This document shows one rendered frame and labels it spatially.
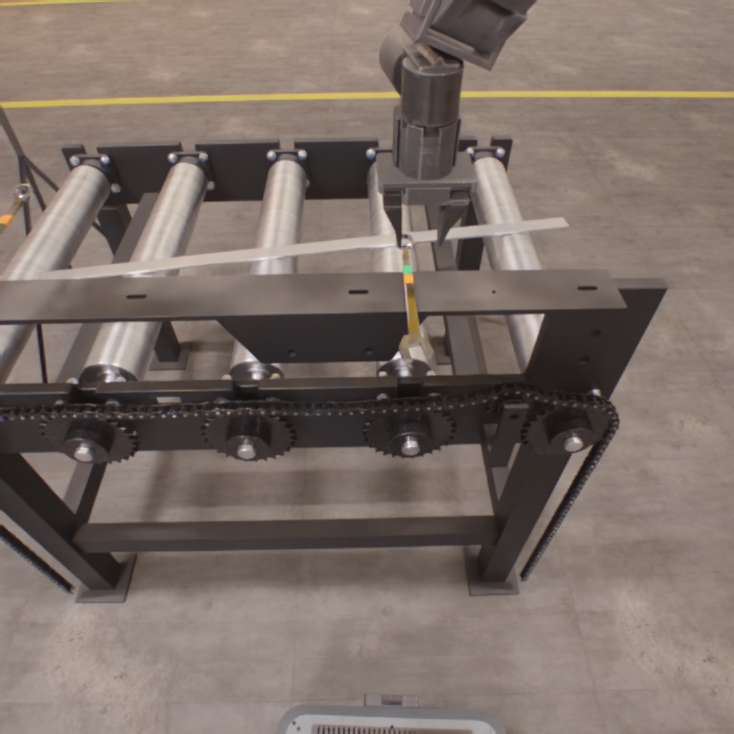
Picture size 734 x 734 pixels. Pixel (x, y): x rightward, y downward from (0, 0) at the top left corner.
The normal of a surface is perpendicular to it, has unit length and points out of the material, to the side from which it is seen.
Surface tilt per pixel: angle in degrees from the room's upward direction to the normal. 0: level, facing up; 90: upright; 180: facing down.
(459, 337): 0
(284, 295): 0
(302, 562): 0
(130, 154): 90
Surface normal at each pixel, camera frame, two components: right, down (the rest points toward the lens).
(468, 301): 0.00, -0.66
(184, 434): 0.02, 0.75
